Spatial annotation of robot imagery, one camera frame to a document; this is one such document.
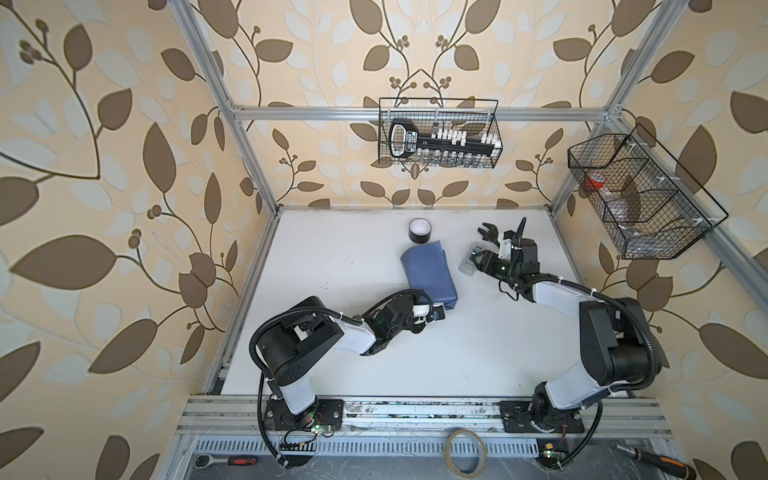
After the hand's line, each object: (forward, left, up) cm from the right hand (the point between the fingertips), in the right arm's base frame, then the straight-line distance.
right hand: (479, 261), depth 94 cm
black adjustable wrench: (+15, -9, -6) cm, 19 cm away
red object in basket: (+15, -34, +20) cm, 42 cm away
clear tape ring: (-50, +9, -6) cm, 51 cm away
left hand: (-10, +19, -2) cm, 21 cm away
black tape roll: (+22, +17, -9) cm, 29 cm away
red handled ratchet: (-48, +73, -8) cm, 88 cm away
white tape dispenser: (+1, +2, -5) cm, 5 cm away
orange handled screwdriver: (-52, -33, -7) cm, 62 cm away
